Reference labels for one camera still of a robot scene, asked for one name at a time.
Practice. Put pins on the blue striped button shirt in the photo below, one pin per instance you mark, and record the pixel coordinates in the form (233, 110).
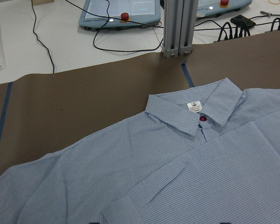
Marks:
(205, 155)

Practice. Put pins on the grey teach pendant left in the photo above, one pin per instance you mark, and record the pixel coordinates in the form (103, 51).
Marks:
(119, 14)

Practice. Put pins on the grey teach pendant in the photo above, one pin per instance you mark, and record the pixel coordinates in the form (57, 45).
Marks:
(119, 14)
(216, 8)

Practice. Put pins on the brown table mat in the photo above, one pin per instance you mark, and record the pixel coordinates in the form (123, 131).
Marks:
(44, 113)

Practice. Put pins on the grey teach pendant right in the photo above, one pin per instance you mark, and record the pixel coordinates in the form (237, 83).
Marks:
(216, 8)

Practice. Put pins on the black phone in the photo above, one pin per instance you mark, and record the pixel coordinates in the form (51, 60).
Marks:
(240, 20)

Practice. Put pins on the aluminium frame post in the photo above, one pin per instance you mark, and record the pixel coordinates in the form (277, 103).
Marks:
(179, 23)

